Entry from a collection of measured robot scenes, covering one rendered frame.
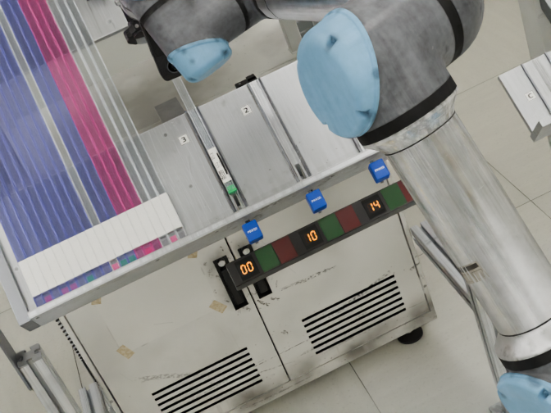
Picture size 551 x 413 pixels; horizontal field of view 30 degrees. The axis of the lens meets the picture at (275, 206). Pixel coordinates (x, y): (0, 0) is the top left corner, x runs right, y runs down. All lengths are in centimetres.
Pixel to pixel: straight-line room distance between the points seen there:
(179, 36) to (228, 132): 32
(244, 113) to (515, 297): 69
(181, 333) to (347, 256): 37
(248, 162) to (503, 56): 174
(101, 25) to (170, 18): 38
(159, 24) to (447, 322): 121
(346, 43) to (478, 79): 219
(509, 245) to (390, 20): 26
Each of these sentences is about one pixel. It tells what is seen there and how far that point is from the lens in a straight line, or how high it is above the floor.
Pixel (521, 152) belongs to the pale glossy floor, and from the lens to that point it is 281.
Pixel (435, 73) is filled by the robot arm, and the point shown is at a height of 108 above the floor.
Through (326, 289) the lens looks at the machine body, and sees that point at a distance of 212.
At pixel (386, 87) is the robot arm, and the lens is 101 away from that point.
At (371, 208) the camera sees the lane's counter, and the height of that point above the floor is 66.
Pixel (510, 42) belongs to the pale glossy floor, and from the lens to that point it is 333.
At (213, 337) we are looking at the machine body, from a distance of 209.
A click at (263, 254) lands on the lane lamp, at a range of 159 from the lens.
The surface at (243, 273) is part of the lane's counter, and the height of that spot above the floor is 66.
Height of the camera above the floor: 158
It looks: 33 degrees down
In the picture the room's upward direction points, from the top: 22 degrees counter-clockwise
